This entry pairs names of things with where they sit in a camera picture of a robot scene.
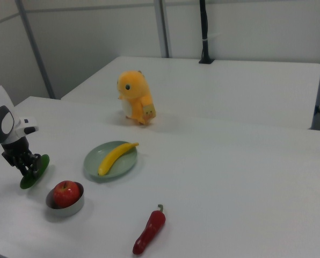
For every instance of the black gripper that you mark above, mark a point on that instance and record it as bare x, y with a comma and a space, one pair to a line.
16, 153

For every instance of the green cucumber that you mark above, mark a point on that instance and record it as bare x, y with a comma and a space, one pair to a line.
28, 183

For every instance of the small grey bowl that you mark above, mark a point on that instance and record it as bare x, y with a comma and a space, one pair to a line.
68, 211

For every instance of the red apple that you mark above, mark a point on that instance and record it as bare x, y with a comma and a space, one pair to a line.
66, 194

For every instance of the yellow banana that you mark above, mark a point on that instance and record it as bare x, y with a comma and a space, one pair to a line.
114, 158

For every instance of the pale green plate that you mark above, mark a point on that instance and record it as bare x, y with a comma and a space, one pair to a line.
122, 164

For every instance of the orange plush toy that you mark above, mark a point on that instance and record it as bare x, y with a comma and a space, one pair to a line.
136, 94

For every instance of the red chili pepper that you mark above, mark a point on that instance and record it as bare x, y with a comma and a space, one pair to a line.
150, 228

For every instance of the grey metal partition post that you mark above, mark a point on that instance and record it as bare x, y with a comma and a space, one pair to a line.
164, 27

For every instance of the black camera pole with base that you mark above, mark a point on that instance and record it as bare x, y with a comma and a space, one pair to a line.
204, 32

